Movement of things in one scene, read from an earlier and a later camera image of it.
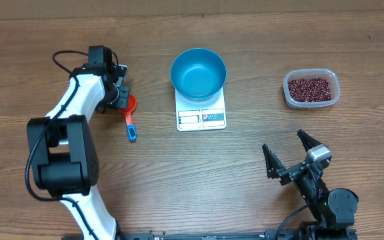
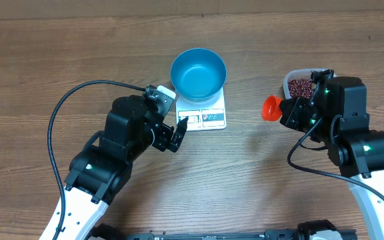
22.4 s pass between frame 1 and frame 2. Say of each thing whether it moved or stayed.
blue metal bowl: stayed
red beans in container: stayed
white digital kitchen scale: stayed
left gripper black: moved
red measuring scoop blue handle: moved
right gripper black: moved
